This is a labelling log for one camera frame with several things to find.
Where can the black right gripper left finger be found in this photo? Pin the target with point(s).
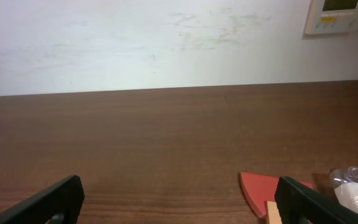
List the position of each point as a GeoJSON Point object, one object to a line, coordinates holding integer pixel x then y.
{"type": "Point", "coordinates": [58, 203]}

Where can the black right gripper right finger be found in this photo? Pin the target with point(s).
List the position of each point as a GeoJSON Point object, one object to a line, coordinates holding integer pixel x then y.
{"type": "Point", "coordinates": [298, 203]}

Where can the orange scraper with wooden handle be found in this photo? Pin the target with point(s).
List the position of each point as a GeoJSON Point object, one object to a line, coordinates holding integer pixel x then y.
{"type": "Point", "coordinates": [259, 191]}

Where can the white wall control panel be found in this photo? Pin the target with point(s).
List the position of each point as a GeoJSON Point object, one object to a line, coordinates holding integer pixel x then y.
{"type": "Point", "coordinates": [332, 17]}

